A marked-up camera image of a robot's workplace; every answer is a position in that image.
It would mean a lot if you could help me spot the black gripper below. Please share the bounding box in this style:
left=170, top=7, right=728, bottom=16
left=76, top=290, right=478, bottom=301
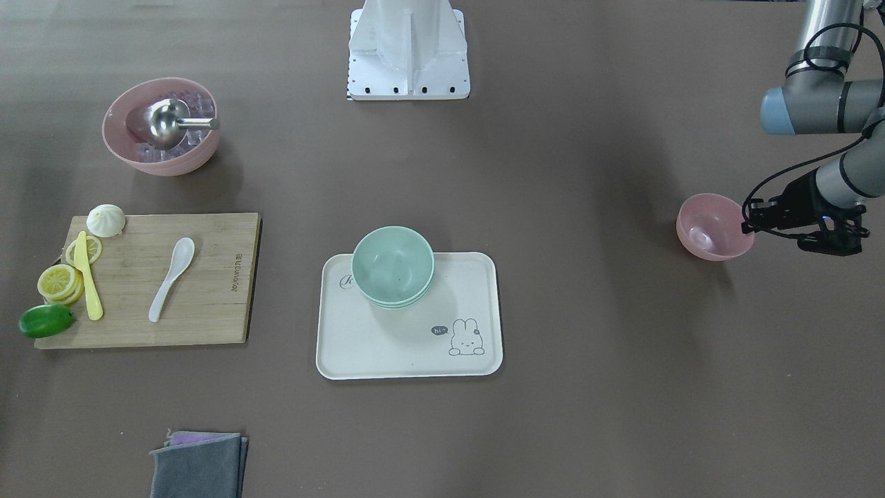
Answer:
left=743, top=172, right=870, bottom=257

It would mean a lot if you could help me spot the small pink bowl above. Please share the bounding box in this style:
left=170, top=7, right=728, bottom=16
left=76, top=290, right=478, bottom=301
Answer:
left=676, top=193, right=755, bottom=261

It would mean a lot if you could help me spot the white ceramic spoon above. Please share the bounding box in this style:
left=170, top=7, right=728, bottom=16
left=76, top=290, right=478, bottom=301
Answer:
left=147, top=237, right=196, bottom=322

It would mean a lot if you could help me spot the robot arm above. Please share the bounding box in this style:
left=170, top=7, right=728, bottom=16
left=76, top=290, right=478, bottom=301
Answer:
left=740, top=1, right=884, bottom=257

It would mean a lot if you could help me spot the green bowl stack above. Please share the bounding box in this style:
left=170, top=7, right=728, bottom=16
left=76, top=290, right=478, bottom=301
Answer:
left=351, top=226, right=436, bottom=309

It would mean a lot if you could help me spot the large pink ice bowl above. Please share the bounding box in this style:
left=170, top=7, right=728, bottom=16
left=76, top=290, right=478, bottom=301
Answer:
left=102, top=77, right=221, bottom=176

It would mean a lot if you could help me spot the cream rabbit tray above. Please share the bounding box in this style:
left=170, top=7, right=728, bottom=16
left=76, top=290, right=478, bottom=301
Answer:
left=315, top=252, right=505, bottom=380

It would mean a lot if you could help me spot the bamboo cutting board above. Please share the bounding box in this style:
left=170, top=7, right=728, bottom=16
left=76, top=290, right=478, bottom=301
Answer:
left=35, top=212, right=261, bottom=350

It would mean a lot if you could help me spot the metal ice scoop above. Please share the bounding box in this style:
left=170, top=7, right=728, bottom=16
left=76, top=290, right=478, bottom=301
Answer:
left=124, top=98, right=219, bottom=150

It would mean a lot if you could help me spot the grey folded cloth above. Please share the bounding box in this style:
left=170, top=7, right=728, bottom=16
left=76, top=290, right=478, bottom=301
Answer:
left=149, top=431, right=249, bottom=497

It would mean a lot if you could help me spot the white toy bun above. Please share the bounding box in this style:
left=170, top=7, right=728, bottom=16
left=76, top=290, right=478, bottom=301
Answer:
left=86, top=204, right=127, bottom=239

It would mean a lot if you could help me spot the yellow plastic knife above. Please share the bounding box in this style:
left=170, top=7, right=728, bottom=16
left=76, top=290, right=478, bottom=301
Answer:
left=73, top=231, right=104, bottom=321

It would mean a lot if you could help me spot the back lemon slice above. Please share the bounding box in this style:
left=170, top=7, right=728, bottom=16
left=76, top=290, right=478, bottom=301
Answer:
left=44, top=271, right=84, bottom=306

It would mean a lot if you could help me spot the green plastic lime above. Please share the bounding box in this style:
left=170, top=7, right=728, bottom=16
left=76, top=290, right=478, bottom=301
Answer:
left=18, top=304, right=75, bottom=338

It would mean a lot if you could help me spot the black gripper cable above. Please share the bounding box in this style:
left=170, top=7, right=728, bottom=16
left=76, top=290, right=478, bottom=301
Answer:
left=740, top=23, right=885, bottom=240

